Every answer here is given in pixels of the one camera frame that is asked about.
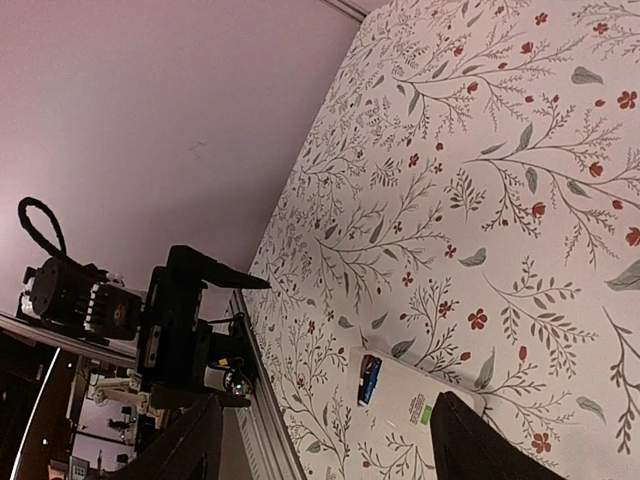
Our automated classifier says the floral table mat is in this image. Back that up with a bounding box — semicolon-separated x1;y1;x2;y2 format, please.
245;1;639;479

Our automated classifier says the white remote control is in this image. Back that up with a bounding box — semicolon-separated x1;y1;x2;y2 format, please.
345;347;486;439

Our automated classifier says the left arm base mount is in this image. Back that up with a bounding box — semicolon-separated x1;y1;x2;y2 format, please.
207;356;254;408

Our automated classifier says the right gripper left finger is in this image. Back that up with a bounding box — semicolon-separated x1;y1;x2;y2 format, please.
107;395;223;480

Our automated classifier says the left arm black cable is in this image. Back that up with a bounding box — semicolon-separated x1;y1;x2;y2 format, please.
17;196;69;261

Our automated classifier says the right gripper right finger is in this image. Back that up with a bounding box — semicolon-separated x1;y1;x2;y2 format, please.
430;391;562;480

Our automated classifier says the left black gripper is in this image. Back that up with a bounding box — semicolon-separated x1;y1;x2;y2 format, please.
136;245;271;393

